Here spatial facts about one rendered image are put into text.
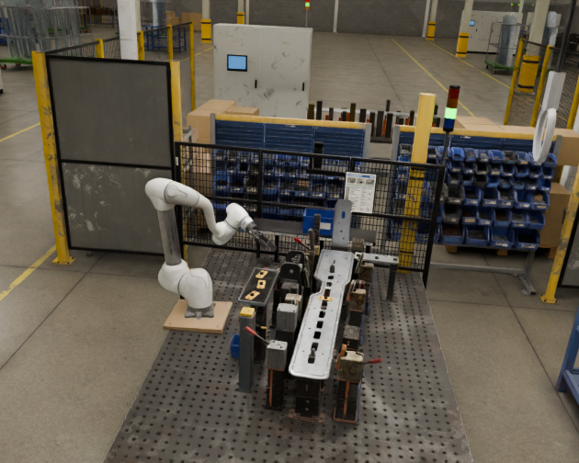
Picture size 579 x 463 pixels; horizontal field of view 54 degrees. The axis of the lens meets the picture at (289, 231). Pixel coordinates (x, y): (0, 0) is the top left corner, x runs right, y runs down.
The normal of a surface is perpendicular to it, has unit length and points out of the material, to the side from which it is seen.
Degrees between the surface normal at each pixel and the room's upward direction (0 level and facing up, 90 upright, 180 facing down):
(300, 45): 90
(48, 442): 0
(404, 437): 0
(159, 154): 91
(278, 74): 90
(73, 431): 0
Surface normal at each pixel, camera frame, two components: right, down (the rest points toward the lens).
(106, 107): -0.11, 0.39
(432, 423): 0.04, -0.92
